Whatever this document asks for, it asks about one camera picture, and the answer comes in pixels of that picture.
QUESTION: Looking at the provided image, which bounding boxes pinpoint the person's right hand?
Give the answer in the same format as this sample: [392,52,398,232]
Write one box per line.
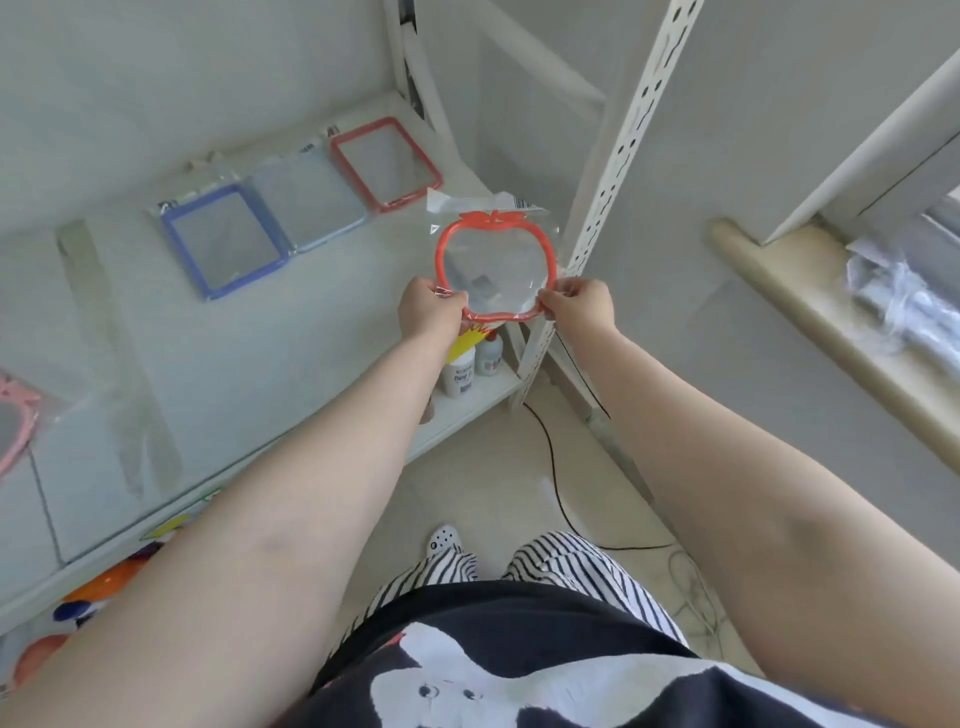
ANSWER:
[537,276,618,345]

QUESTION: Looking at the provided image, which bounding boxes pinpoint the person's left hand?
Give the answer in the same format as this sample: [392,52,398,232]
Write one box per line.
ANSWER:
[397,276,471,343]

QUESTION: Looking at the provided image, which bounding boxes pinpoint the red apple-shaped mirror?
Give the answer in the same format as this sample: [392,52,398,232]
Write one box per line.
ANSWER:
[426,189,561,325]

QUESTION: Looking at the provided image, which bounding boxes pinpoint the person's left forearm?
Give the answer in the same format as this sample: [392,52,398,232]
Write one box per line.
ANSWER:
[0,330,460,728]

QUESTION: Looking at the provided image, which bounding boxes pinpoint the person's right forearm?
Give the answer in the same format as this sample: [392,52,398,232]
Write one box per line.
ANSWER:
[553,327,960,711]

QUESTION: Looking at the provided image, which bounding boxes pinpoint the small white bottle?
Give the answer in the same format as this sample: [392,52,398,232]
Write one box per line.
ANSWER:
[474,330,504,378]

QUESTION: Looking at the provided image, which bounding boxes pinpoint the white bottle with label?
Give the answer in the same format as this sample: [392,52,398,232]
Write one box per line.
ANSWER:
[440,346,477,399]

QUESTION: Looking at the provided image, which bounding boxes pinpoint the red rectangular framed mirror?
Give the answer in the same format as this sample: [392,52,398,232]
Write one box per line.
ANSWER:
[330,117,444,214]

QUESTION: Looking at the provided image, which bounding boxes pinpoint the white metal shelf rack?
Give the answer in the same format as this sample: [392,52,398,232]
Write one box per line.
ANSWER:
[0,0,706,639]

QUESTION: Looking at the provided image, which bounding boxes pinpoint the light blue rectangular framed mirror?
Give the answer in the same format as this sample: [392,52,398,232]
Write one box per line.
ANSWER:
[249,150,370,254]

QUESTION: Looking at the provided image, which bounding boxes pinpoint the dark blue rectangular framed mirror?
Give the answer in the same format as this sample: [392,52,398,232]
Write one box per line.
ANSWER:
[159,183,292,302]

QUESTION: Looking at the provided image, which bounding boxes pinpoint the striped trousers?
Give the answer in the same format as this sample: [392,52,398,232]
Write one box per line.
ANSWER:
[330,531,690,661]

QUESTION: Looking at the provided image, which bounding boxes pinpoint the beige window sill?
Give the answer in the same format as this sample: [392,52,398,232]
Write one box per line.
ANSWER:
[708,217,960,475]

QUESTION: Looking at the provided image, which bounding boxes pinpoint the clear plastic wrap bundle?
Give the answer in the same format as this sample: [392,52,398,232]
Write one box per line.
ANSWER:
[846,232,960,358]

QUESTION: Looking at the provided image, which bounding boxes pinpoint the black shirt with white print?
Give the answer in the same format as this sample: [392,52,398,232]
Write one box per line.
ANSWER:
[281,581,901,728]

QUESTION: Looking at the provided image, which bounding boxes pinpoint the pink framed mirror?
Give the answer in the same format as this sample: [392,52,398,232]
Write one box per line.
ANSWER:
[0,372,42,478]

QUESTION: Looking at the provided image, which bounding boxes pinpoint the colourful toy items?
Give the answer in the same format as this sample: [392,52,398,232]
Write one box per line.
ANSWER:
[0,491,226,695]

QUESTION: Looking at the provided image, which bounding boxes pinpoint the black cable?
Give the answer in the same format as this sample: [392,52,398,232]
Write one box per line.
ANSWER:
[522,330,676,552]

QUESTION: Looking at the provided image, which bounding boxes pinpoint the white cable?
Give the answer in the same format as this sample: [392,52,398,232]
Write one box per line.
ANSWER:
[666,549,727,661]

